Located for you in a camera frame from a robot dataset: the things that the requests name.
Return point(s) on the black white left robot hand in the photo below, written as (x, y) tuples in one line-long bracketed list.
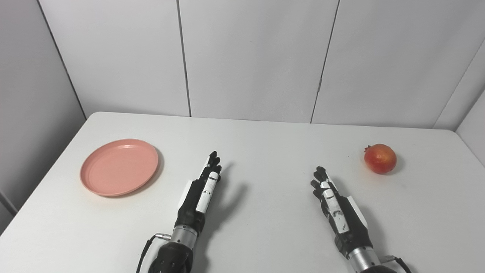
[(195, 197)]

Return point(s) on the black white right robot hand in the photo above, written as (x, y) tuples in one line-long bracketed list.
[(343, 212)]

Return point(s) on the red yellow pomegranate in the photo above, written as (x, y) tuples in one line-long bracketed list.
[(380, 159)]

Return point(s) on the pink round plate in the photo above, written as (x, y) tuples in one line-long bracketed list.
[(119, 167)]

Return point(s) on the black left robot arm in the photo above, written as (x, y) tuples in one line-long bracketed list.
[(178, 252)]

